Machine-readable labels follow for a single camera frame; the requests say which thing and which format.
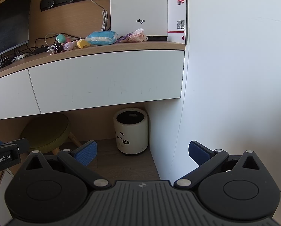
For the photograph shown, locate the green small figurine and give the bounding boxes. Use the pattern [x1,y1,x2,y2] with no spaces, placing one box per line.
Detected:
[56,34,67,43]

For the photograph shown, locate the yellow duck figurine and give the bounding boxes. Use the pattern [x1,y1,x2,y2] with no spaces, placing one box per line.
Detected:
[77,39,90,49]

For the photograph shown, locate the black small figurine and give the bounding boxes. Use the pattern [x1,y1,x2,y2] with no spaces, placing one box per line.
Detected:
[47,42,64,54]

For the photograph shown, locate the yellow-green round stool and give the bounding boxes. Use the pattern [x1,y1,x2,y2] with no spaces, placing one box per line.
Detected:
[20,113,82,155]

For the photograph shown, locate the purple small figurine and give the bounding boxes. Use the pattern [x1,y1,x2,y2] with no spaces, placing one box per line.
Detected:
[63,41,77,51]

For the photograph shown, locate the white aigo computer case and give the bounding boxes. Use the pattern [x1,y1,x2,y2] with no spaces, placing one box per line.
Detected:
[110,0,168,41]

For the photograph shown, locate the white panda trash bin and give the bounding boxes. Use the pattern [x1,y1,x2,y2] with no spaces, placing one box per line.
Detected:
[113,108,149,155]

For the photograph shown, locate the blue tissue pack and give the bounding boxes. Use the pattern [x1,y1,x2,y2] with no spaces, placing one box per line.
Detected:
[85,31,119,45]

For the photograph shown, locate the black keyboard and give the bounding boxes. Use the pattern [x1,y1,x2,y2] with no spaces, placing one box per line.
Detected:
[0,57,14,69]

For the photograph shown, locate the black tangled cables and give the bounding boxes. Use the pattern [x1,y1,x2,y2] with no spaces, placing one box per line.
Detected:
[0,37,52,59]

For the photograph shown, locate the black computer monitor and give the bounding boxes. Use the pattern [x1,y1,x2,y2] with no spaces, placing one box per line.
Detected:
[0,0,31,55]

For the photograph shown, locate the grey looped cable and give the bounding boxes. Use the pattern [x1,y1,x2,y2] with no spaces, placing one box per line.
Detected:
[44,33,81,47]

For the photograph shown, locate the purple crystal bead ornament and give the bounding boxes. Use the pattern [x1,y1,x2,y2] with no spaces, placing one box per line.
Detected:
[115,33,133,43]

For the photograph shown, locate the white red cardboard box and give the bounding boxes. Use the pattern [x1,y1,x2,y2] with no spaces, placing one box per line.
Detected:
[168,0,187,44]

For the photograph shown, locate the left white drawer front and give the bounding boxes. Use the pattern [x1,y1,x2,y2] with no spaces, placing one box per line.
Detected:
[0,69,40,120]

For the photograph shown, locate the white desk drawer front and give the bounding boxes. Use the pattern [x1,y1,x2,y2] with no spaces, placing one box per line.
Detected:
[28,50,184,113]

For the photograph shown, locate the pink white bag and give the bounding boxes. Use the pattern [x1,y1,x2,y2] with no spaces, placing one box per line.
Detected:
[127,28,148,42]

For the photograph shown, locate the white bundled cable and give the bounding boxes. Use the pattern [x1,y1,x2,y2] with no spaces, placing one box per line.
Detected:
[85,0,109,32]

